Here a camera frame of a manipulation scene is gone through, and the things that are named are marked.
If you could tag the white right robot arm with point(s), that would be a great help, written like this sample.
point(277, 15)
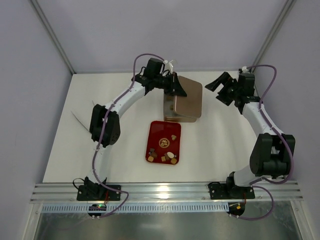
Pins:
point(271, 159)

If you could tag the brown leaf chocolate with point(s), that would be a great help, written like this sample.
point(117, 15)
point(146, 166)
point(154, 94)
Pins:
point(154, 155)

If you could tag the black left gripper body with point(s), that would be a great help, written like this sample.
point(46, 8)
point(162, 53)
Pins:
point(172, 83)

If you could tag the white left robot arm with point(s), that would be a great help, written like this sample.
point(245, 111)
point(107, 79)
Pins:
point(105, 120)

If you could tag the slotted cable duct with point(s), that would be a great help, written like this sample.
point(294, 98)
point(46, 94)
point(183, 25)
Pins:
point(136, 207)

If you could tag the gold square tin box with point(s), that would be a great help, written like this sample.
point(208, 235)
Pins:
point(170, 115)

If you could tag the red rectangular tray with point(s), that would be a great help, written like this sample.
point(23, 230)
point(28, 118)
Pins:
point(160, 138)

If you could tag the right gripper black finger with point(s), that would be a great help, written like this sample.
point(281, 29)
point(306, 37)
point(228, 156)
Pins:
point(221, 80)
point(226, 99)

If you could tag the caramel block chocolate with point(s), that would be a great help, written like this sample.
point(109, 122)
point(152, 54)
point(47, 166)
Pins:
point(150, 159)

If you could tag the gold tin lid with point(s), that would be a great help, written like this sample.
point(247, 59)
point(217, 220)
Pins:
point(188, 109)

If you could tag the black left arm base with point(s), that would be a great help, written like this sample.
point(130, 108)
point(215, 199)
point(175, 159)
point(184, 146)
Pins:
point(90, 191)

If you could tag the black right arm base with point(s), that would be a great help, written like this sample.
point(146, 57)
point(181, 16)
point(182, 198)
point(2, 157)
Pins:
point(222, 191)

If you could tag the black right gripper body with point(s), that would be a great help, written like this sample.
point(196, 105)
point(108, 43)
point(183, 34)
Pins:
point(225, 88)

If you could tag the aluminium front rail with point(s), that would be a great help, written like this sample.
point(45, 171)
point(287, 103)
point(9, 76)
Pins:
point(168, 192)

